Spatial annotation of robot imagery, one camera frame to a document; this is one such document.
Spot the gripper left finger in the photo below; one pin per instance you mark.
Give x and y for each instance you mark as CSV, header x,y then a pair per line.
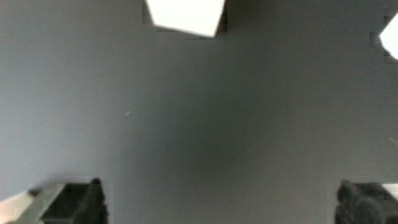
x,y
68,204

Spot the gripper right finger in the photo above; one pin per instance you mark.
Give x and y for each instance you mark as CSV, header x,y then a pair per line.
x,y
366,203

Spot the white table leg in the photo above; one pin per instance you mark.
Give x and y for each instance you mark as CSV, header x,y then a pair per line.
x,y
390,39
187,15

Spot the white u-shaped obstacle fence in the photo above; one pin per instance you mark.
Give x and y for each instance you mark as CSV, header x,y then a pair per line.
x,y
15,205

